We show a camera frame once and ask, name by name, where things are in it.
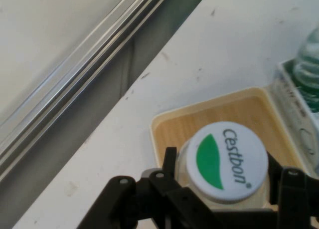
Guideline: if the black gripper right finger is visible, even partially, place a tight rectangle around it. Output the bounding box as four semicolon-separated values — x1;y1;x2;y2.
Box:
267;151;319;229

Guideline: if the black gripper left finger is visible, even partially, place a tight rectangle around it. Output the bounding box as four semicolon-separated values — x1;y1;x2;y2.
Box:
79;146;220;229

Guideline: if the clear water bottle green label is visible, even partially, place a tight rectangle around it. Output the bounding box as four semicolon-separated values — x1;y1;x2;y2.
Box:
291;26;319;113
174;121;272;210

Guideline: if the white ByteDance cardboard box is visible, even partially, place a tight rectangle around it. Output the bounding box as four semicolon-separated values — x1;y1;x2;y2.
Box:
270;60;319;175

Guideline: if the wooden tray with cream rim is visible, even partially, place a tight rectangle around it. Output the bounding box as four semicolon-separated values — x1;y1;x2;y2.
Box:
150;87;312;210

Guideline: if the aluminium rail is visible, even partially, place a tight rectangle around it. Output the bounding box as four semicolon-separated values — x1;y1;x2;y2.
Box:
0;0;175;180

